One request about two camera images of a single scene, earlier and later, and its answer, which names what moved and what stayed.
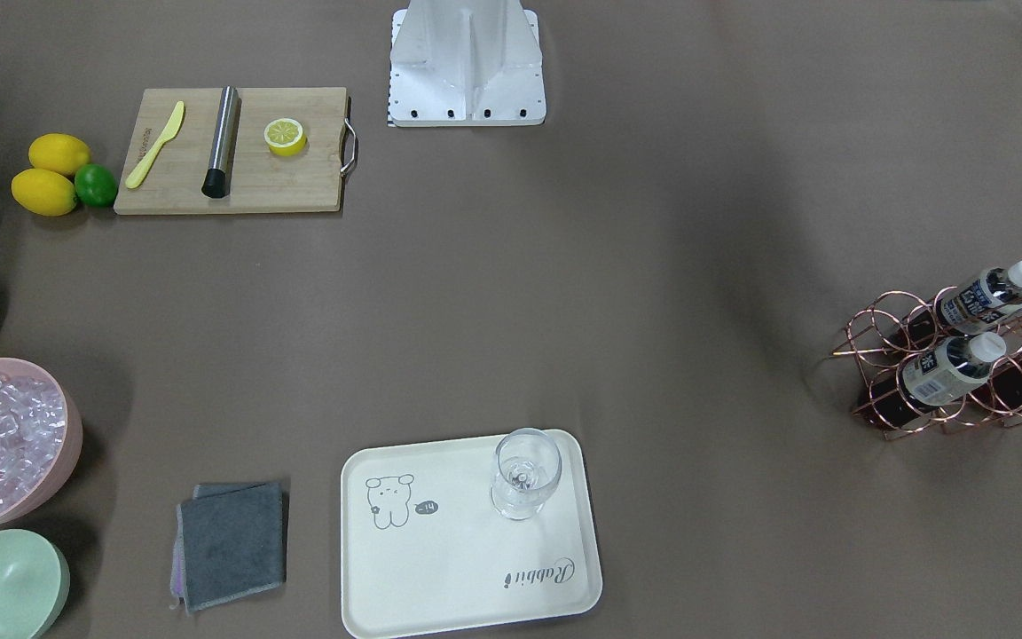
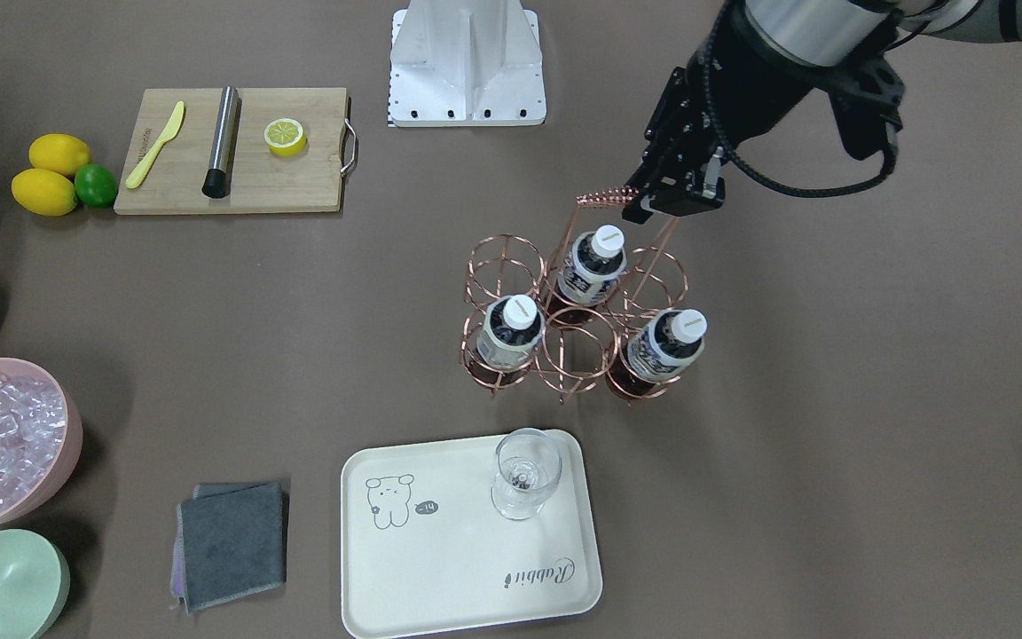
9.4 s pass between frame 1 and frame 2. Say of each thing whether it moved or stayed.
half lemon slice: stayed
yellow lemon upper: stayed
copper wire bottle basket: moved
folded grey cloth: stayed
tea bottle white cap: moved
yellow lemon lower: stayed
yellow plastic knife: stayed
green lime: stayed
